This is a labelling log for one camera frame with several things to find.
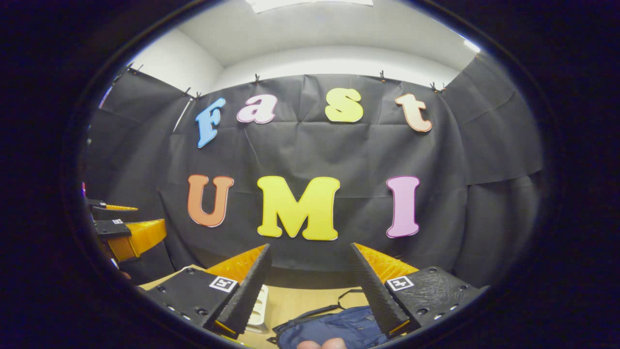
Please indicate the ceiling light panel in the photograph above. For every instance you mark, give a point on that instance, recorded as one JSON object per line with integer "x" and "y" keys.
{"x": 310, "y": 4}

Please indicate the small ceiling light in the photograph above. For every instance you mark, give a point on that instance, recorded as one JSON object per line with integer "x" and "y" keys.
{"x": 471, "y": 46}

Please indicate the blue schoolbag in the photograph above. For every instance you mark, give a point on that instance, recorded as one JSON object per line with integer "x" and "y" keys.
{"x": 339, "y": 325}

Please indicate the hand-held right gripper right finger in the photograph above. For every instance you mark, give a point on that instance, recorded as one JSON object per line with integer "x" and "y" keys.
{"x": 373, "y": 291}

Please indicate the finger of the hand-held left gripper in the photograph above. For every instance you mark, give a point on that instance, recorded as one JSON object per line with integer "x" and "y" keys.
{"x": 99, "y": 206}
{"x": 114, "y": 229}

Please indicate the white bookshelf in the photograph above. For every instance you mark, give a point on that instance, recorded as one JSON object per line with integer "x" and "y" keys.
{"x": 259, "y": 310}

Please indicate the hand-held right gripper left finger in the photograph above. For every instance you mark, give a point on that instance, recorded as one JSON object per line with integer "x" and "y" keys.
{"x": 249, "y": 291}

